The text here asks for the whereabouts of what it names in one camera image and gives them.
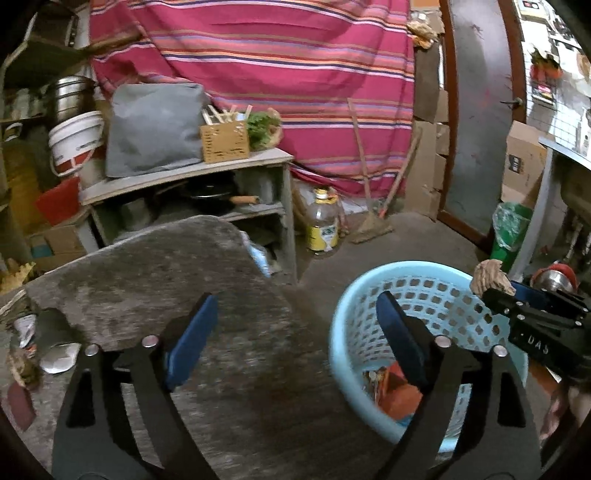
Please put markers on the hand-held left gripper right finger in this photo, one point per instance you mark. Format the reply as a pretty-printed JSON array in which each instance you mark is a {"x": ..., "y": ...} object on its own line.
[{"x": 401, "y": 341}]

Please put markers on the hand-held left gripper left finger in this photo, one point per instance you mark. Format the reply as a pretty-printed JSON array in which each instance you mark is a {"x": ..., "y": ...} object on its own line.
[{"x": 191, "y": 341}]

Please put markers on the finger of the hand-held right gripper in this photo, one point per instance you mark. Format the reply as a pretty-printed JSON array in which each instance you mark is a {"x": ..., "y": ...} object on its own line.
[
  {"x": 531, "y": 293},
  {"x": 517, "y": 307}
]

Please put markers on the brown paper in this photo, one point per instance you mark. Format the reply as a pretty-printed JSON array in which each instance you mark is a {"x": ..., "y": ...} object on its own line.
[
  {"x": 491, "y": 277},
  {"x": 23, "y": 369}
]

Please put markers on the light blue plastic basket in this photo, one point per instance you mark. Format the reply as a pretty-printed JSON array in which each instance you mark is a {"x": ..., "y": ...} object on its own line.
[{"x": 369, "y": 295}]

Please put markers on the red snack packet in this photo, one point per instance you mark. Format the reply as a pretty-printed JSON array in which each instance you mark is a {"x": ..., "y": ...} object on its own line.
[{"x": 401, "y": 399}]

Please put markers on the person's right hand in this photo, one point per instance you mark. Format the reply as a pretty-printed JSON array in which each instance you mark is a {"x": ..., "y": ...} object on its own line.
[{"x": 561, "y": 410}]

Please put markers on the stacked steel bowls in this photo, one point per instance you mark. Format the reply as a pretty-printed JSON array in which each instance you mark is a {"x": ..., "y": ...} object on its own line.
[{"x": 551, "y": 279}]

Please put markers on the green bin with bag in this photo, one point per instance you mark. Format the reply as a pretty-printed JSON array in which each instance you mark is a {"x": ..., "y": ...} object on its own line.
[{"x": 510, "y": 235}]

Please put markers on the grey metal counter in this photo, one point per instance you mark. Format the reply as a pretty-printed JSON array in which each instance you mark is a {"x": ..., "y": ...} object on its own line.
[{"x": 538, "y": 198}]

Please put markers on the straw broom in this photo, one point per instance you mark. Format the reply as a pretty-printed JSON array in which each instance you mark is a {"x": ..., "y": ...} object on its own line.
[{"x": 371, "y": 228}]

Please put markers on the printed brown cardboard box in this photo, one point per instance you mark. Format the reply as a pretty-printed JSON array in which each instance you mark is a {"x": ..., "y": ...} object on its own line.
[{"x": 524, "y": 161}]

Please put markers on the cooking oil bottle yellow cap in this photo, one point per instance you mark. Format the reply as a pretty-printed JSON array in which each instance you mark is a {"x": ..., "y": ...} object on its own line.
[{"x": 323, "y": 226}]

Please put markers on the low wooden cabinet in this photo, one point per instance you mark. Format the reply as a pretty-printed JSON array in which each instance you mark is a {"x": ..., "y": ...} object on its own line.
[{"x": 184, "y": 168}]

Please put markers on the stack of flattened cardboard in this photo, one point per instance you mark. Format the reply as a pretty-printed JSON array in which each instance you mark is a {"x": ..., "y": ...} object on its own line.
[{"x": 429, "y": 152}]

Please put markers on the egg carton tray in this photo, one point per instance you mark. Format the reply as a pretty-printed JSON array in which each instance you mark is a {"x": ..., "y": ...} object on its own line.
[{"x": 18, "y": 277}]

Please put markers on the grey fabric cushion bag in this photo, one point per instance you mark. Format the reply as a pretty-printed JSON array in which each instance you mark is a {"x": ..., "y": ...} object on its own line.
[{"x": 154, "y": 129}]

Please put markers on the green leafy vegetable bunch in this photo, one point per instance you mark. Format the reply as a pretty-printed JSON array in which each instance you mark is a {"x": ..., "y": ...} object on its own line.
[{"x": 263, "y": 127}]

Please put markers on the bundle of wooden utensils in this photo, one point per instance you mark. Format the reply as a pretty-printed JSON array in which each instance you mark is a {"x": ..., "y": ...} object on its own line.
[{"x": 226, "y": 115}]

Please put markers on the white plastic bucket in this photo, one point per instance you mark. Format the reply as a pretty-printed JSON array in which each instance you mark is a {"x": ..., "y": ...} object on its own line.
[{"x": 76, "y": 143}]

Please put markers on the large steel stockpot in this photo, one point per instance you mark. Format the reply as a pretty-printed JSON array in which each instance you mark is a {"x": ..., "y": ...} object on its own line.
[{"x": 71, "y": 99}]

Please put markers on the red striped cloth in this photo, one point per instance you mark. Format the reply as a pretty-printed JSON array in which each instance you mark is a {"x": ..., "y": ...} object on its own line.
[{"x": 277, "y": 83}]

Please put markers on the hanging tan dried bundle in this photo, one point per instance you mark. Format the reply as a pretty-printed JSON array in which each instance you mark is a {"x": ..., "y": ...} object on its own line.
[{"x": 422, "y": 33}]

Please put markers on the wooden pole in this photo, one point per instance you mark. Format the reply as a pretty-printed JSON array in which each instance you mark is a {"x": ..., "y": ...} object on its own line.
[{"x": 113, "y": 44}]

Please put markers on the narrow wooden shelf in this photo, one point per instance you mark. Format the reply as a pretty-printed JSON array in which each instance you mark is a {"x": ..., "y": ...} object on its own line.
[{"x": 41, "y": 57}]

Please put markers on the grey door brown frame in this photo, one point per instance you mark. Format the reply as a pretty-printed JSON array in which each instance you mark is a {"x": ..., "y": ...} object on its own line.
[{"x": 480, "y": 115}]

